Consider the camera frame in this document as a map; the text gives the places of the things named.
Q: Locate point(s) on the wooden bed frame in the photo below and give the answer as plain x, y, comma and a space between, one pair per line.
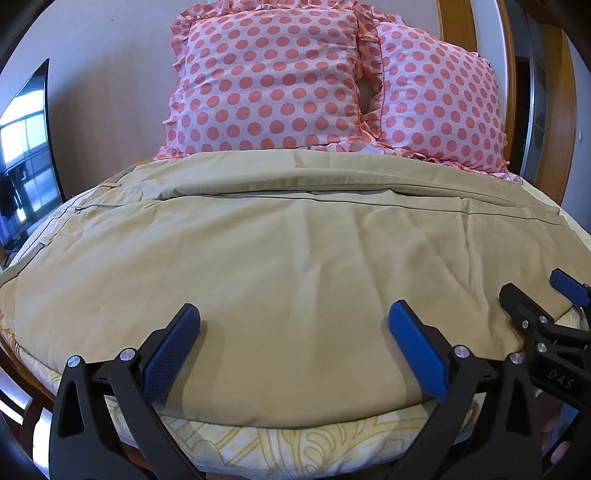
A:
25, 369

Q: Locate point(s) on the tan blanket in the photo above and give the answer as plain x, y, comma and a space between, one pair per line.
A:
286, 286

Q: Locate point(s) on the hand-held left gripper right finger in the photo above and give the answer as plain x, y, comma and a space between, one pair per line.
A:
418, 353

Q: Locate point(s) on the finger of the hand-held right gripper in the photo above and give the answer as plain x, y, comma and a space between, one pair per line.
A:
521, 301
570, 285

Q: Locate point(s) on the large pink polka dot pillow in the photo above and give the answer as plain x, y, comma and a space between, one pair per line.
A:
263, 78

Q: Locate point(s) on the beige headboard with wooden edge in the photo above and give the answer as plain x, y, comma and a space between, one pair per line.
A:
115, 69

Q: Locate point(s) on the person's right hand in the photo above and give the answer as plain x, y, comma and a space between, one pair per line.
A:
554, 431

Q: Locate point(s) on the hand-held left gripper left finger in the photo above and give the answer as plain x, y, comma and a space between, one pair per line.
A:
170, 357

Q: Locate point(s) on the yellow patterned bed sheet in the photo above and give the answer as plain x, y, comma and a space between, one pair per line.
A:
300, 450

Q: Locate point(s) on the black television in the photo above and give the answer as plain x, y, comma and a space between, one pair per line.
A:
25, 166

